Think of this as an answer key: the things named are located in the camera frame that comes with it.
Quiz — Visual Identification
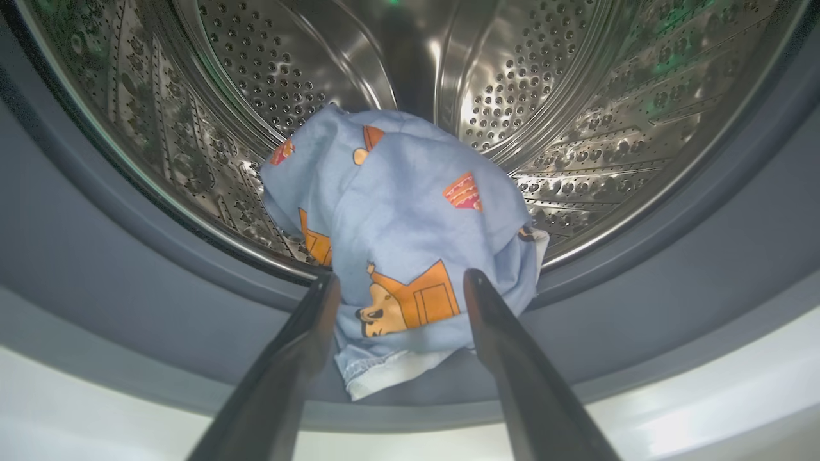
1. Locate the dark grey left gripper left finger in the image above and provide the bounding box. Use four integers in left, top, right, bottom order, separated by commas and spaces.
186, 272, 341, 461

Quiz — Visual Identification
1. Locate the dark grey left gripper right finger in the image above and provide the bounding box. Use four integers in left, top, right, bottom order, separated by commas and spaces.
463, 268, 622, 461

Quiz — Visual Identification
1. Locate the blue garment with orange prints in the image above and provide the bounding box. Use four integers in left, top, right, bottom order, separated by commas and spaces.
258, 104, 550, 402

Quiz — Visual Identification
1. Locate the white front-load washing machine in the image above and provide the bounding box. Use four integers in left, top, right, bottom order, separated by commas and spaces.
0, 282, 820, 461

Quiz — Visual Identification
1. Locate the grey rubber door gasket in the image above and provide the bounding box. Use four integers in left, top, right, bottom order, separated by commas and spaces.
0, 0, 820, 433

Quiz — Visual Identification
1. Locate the steel perforated washer drum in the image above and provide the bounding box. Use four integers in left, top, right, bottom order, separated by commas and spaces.
19, 0, 808, 282

